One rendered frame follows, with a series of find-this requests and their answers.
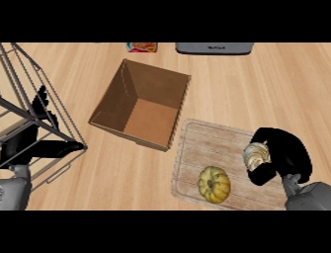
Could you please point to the dark grey appliance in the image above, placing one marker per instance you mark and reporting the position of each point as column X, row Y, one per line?
column 215, row 48

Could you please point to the brown cardboard box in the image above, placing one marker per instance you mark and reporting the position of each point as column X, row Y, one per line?
column 144, row 105

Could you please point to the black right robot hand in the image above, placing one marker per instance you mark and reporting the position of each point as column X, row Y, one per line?
column 286, row 151

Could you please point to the white frosted cupcake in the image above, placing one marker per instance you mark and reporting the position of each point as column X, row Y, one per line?
column 257, row 155

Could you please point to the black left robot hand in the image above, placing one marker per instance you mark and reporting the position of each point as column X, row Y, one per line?
column 32, row 148

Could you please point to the yellow squash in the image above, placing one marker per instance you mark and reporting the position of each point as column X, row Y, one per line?
column 214, row 184

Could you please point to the pale wooden cutting board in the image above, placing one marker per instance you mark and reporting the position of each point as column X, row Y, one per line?
column 212, row 154

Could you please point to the red food package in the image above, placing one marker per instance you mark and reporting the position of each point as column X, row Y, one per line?
column 143, row 47

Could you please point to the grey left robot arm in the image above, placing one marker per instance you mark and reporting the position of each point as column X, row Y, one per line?
column 4, row 195

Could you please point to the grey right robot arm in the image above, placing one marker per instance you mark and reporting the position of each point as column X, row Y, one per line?
column 313, row 196

